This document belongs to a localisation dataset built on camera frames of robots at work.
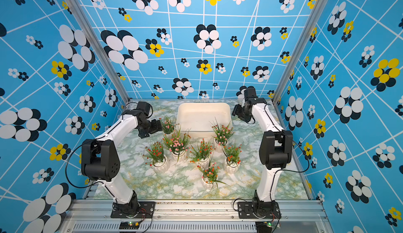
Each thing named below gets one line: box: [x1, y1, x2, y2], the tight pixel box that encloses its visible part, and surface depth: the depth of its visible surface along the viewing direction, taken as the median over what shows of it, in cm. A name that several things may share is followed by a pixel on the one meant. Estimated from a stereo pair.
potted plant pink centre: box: [162, 125, 192, 166], surface depth 84 cm
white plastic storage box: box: [174, 102, 233, 140], surface depth 114 cm
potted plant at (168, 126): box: [158, 115, 180, 139], surface depth 93 cm
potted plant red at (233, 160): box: [223, 144, 242, 175], surface depth 82 cm
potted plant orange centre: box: [189, 138, 217, 169], surface depth 83 cm
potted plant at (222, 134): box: [208, 117, 236, 153], surface depth 88 cm
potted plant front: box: [196, 162, 235, 191], surface depth 75 cm
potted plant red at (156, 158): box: [142, 141, 167, 175], surface depth 83 cm
